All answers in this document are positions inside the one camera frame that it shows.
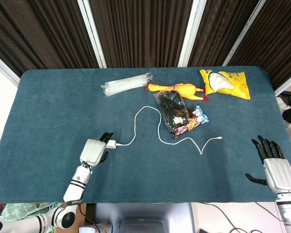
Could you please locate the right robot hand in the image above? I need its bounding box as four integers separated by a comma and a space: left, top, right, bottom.
244, 135, 291, 194

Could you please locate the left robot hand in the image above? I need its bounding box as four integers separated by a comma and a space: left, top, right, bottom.
79, 132, 114, 168

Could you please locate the white usb cable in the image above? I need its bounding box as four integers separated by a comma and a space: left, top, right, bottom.
115, 106, 224, 156

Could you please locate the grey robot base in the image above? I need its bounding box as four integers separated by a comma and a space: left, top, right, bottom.
93, 203, 194, 233

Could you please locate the teal table cloth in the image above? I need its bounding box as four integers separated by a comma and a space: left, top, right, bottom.
0, 66, 291, 204

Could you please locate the white sneaker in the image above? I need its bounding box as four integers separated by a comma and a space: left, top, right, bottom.
276, 97, 291, 114

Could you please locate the pack of clear straws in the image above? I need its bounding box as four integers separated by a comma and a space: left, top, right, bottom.
100, 71, 153, 98

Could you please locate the clear bag of black gloves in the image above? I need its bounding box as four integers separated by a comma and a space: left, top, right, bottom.
153, 89, 193, 134

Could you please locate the purple chocolate snack pack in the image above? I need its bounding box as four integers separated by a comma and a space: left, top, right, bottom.
172, 118, 202, 139

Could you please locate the green patterned cloth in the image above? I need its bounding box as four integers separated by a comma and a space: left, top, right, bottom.
0, 203, 64, 222

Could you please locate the blue white snack packet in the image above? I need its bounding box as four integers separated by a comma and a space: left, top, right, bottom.
189, 104, 211, 125

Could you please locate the yellow snack bag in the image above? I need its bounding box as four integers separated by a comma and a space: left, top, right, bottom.
199, 69, 251, 100

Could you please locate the yellow rubber chicken toy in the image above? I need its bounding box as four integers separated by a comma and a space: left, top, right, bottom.
145, 83, 210, 101

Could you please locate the dark brown curtain panel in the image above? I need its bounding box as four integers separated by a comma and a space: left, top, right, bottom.
188, 0, 260, 67
0, 0, 100, 78
89, 0, 194, 68
226, 0, 291, 90

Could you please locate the black floor cable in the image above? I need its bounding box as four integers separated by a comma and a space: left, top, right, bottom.
203, 202, 284, 233

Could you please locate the white partition post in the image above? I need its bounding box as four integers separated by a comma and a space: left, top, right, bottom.
0, 50, 21, 87
222, 0, 269, 67
178, 0, 207, 67
274, 70, 291, 97
78, 0, 107, 68

